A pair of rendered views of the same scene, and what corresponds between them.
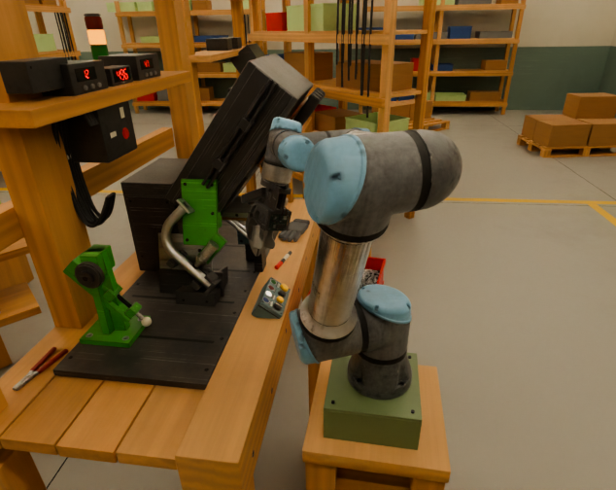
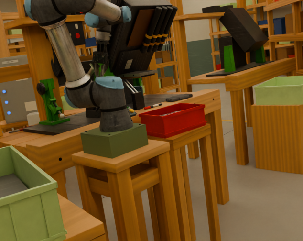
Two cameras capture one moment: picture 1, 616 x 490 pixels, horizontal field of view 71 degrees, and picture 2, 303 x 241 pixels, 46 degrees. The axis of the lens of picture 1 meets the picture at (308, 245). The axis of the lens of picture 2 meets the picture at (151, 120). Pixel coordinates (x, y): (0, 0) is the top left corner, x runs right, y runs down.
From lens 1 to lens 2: 136 cm
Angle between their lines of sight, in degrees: 38
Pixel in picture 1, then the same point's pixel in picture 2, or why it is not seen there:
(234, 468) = (39, 149)
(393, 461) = (98, 159)
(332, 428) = (84, 146)
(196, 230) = not seen: hidden behind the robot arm
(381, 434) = (99, 147)
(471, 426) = not seen: outside the picture
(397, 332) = (105, 92)
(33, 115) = (23, 19)
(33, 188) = (32, 54)
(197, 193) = not seen: hidden behind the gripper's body
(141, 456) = (19, 146)
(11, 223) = (26, 70)
